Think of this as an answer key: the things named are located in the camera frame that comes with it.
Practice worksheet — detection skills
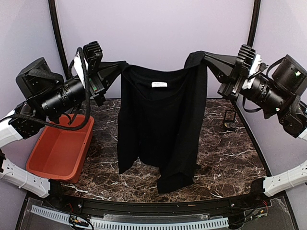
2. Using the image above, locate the white slotted cable duct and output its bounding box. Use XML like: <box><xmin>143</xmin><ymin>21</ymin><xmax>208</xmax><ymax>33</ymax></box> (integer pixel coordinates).
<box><xmin>30</xmin><ymin>205</ymin><xmax>229</xmax><ymax>230</ymax></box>

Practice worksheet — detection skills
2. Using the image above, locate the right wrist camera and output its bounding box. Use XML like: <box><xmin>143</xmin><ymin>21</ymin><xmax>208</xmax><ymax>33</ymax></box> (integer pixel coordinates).
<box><xmin>238</xmin><ymin>45</ymin><xmax>268</xmax><ymax>90</ymax></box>

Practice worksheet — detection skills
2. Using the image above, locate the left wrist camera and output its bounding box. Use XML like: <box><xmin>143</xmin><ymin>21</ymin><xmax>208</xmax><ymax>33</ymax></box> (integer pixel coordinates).
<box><xmin>73</xmin><ymin>41</ymin><xmax>103</xmax><ymax>89</ymax></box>

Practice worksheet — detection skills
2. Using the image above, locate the black front rail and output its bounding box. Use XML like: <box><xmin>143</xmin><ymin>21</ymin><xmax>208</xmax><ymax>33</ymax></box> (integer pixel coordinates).
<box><xmin>44</xmin><ymin>194</ymin><xmax>272</xmax><ymax>218</ymax></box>

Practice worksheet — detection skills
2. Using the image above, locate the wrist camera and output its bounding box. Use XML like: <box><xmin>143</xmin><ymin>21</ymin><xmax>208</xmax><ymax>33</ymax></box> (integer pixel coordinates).
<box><xmin>238</xmin><ymin>45</ymin><xmax>268</xmax><ymax>90</ymax></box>
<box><xmin>73</xmin><ymin>41</ymin><xmax>103</xmax><ymax>89</ymax></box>

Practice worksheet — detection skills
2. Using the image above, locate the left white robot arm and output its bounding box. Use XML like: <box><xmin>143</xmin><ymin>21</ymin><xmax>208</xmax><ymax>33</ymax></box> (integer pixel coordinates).
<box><xmin>0</xmin><ymin>48</ymin><xmax>124</xmax><ymax>147</ymax></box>

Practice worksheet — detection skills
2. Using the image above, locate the left black frame post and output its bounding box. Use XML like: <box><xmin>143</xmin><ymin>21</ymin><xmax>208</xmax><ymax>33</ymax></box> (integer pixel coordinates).
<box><xmin>48</xmin><ymin>0</ymin><xmax>69</xmax><ymax>77</ymax></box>

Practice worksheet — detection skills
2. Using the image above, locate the right black frame post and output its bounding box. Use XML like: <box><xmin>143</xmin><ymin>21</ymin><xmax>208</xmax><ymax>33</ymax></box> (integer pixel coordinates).
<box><xmin>247</xmin><ymin>0</ymin><xmax>261</xmax><ymax>47</ymax></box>

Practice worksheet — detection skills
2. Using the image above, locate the orange plastic bin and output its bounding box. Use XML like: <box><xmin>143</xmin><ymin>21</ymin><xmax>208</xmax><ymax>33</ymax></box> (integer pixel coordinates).
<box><xmin>26</xmin><ymin>116</ymin><xmax>94</xmax><ymax>183</ymax></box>

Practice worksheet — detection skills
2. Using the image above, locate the black t-shirt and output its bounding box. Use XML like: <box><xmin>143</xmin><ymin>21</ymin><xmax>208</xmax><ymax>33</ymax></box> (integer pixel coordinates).
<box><xmin>117</xmin><ymin>52</ymin><xmax>208</xmax><ymax>194</ymax></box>

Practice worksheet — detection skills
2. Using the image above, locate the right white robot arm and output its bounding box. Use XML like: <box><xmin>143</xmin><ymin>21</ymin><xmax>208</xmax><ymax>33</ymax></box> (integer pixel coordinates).
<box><xmin>204</xmin><ymin>47</ymin><xmax>307</xmax><ymax>140</ymax></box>

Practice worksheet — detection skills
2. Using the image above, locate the black frame post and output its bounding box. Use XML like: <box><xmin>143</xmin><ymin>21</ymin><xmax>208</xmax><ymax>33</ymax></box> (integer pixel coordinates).
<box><xmin>48</xmin><ymin>0</ymin><xmax>69</xmax><ymax>77</ymax></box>
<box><xmin>247</xmin><ymin>0</ymin><xmax>261</xmax><ymax>47</ymax></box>

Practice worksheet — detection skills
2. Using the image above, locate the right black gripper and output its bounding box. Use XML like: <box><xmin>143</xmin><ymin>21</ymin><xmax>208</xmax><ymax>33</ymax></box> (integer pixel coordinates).
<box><xmin>198</xmin><ymin>49</ymin><xmax>287</xmax><ymax>114</ymax></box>

